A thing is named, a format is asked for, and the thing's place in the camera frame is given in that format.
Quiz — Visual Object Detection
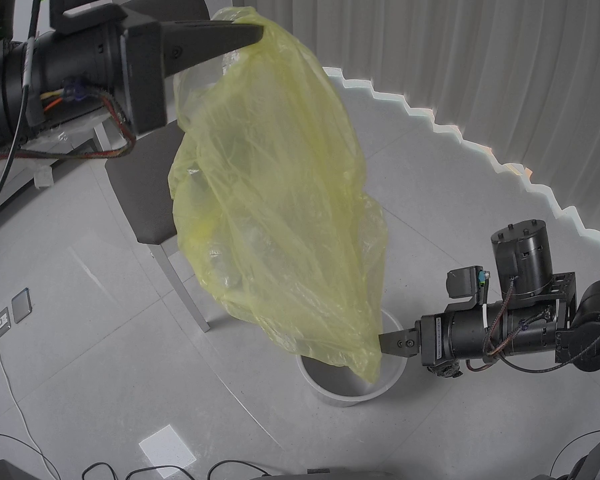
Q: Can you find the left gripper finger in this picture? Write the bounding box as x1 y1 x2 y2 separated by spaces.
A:
160 18 267 80

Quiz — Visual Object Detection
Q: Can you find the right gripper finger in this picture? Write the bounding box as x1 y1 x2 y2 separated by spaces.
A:
378 329 422 358

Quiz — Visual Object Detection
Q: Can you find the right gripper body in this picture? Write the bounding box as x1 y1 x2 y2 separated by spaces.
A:
414 309 491 379

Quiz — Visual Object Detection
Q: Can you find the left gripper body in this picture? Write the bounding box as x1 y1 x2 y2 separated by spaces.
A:
30 18 170 138

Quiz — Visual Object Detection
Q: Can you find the yellow plastic bag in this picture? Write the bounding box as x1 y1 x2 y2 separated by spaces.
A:
169 5 390 384

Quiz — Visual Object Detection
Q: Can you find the white trash bin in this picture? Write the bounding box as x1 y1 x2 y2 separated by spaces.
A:
296 309 408 409

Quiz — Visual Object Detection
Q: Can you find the grey chair with white legs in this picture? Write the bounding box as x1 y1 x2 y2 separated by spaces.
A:
92 0 213 334

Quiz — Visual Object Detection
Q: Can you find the white curtain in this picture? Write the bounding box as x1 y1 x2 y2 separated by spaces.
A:
230 0 600 269

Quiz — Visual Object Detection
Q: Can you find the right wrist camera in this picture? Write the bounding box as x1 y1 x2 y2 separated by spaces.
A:
446 265 491 314

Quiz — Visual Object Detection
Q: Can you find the black cable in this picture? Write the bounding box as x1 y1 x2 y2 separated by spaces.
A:
207 460 270 480
0 88 31 231
0 434 56 480
130 465 201 480
82 461 130 480

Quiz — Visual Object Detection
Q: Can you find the white cable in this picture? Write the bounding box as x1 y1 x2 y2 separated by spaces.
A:
0 318 48 480

